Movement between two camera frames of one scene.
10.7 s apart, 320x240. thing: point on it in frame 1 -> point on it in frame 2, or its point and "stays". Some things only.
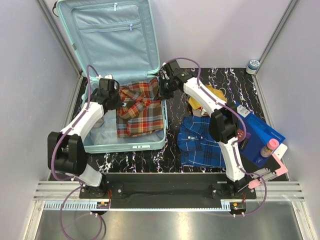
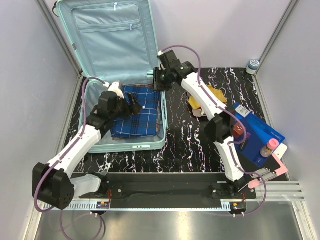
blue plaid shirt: [197, 147] -> [143, 123]
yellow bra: [196, 105] stays
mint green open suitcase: [119, 39] stays
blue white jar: [252, 66] stays
